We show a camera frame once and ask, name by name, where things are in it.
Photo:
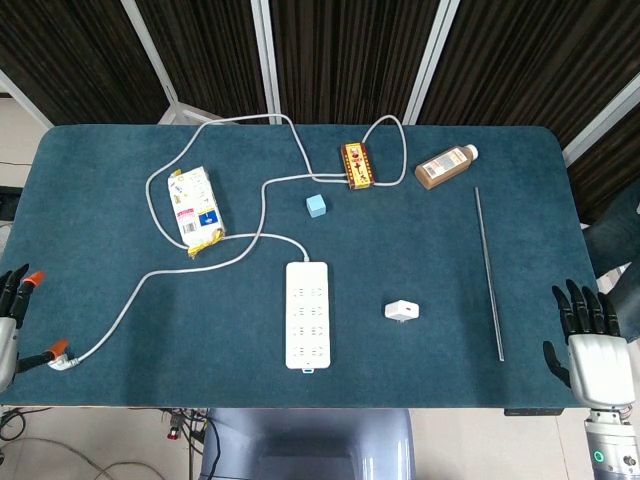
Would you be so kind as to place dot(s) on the white plug adapter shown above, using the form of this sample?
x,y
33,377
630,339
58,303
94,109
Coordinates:
x,y
400,310

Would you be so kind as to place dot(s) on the left orange-tipped robot hand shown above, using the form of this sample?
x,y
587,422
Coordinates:
x,y
7,345

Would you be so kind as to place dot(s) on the brown liquid bottle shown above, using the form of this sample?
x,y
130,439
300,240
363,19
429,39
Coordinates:
x,y
442,167

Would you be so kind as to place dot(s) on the white yellow snack bag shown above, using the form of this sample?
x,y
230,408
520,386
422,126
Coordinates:
x,y
195,210

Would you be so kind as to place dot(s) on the red yellow carton box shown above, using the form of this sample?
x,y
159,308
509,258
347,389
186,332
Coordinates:
x,y
357,166

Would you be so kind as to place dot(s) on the white partition frame bar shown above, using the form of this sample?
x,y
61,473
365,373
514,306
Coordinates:
x,y
600,120
25,97

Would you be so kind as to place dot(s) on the blue table cloth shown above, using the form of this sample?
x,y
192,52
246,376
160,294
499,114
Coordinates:
x,y
425,250

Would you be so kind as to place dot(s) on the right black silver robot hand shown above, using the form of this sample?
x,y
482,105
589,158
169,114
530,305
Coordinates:
x,y
600,370

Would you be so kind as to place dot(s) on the black floor box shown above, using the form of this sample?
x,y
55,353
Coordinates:
x,y
9,202

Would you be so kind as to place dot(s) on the light blue cube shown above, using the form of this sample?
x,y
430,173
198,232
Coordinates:
x,y
316,206

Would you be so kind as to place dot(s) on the thin metal rod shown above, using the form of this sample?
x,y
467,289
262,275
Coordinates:
x,y
489,272

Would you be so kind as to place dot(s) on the white power strip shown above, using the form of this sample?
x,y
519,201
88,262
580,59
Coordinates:
x,y
307,315

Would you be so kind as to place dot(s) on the black table control panel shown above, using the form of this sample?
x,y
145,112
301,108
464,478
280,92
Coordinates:
x,y
532,412

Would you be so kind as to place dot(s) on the grey blue robot torso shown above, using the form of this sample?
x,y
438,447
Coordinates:
x,y
305,445

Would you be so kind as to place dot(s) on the white double partition post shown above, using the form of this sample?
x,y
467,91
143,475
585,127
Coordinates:
x,y
266,60

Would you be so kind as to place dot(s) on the white slanted partition post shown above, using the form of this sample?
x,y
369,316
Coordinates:
x,y
150,50

